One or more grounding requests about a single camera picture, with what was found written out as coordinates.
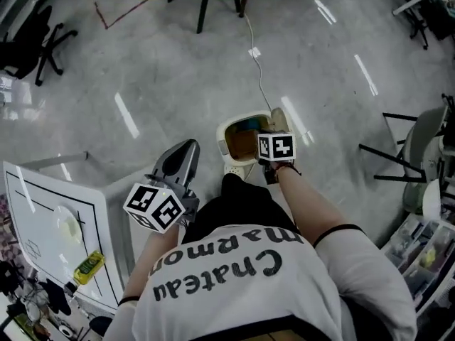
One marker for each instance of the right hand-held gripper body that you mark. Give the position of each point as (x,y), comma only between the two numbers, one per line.
(277,147)

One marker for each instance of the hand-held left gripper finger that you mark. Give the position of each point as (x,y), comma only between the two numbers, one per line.
(160,165)
(195,165)

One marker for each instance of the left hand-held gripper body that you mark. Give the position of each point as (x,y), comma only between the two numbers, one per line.
(153,208)

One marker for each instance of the beige trash bin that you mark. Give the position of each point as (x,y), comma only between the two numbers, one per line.
(220,133)

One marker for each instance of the person's right forearm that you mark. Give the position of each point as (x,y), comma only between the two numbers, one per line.
(305,204)

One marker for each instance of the person's left forearm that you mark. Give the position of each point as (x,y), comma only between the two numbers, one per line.
(153,261)

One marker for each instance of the person's white perforated shoe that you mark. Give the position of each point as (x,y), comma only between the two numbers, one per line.
(234,172)

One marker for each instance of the person's black trousers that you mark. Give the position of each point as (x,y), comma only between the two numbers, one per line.
(241,204)

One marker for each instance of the yellow bottle with black cap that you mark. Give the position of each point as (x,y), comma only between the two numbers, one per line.
(89,266)

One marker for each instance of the white table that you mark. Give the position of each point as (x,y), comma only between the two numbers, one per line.
(42,197)

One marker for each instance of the person's white printed shirt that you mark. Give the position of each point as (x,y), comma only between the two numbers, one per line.
(249,297)

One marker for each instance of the checkered cloth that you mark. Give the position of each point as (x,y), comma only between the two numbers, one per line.
(7,226)

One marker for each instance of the white storage rack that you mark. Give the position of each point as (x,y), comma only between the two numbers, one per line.
(423,254)

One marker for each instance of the black office chair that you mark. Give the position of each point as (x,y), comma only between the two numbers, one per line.
(21,48)

